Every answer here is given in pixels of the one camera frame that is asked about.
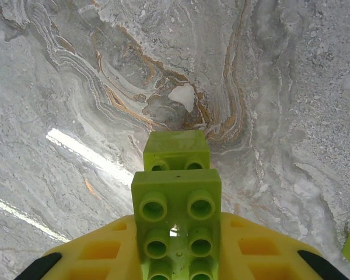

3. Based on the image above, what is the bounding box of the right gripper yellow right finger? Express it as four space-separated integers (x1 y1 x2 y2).
218 212 350 280

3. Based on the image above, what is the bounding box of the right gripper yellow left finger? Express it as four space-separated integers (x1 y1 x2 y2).
17 214 143 280

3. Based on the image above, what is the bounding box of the small green lego brick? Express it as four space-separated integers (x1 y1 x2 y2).
142 130 211 173

